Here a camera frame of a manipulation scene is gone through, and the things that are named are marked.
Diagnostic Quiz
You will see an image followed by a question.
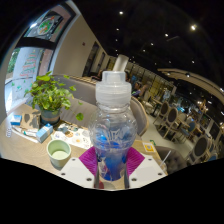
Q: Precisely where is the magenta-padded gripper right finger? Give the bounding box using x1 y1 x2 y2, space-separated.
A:
124 147 168 188

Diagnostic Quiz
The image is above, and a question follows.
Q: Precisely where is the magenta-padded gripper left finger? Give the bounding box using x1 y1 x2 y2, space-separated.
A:
58 146 99 189

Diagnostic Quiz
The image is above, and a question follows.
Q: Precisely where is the clear bottle with blue label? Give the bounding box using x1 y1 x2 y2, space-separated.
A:
89 70 138 183

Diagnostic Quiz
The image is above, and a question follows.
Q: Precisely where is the pale green cup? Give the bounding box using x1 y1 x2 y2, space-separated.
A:
46 138 72 169

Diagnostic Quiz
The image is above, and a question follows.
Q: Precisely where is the colourful printed leaflet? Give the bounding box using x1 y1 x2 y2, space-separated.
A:
53 121 93 149

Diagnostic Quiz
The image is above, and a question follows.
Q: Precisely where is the small teal white carton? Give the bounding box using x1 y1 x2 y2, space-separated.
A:
35 123 54 144

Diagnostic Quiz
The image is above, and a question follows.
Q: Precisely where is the group of dining chairs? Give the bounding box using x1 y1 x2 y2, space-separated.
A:
146 96 224 164

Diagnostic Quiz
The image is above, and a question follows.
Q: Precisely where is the white tube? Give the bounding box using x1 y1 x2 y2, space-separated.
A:
11 128 39 143

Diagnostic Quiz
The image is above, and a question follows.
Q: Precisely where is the brown paper sheet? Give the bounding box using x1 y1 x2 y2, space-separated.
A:
19 113 42 131

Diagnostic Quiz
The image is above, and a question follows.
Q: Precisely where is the green potted plant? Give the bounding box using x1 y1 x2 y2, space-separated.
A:
23 70 85 126

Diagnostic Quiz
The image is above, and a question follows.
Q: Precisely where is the grey curved sofa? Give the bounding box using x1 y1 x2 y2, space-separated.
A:
53 73 150 136

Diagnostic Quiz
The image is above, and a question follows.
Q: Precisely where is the small blue white box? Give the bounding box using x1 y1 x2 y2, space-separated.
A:
9 114 23 126

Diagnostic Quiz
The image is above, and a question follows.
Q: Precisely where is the person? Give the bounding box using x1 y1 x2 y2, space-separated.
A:
91 69 104 81
131 79 144 98

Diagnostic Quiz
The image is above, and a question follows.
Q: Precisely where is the window with painted decals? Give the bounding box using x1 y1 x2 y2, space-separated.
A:
4 3 76 113

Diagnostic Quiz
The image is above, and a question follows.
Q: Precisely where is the group of ceiling lights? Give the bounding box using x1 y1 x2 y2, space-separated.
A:
114 9 224 114

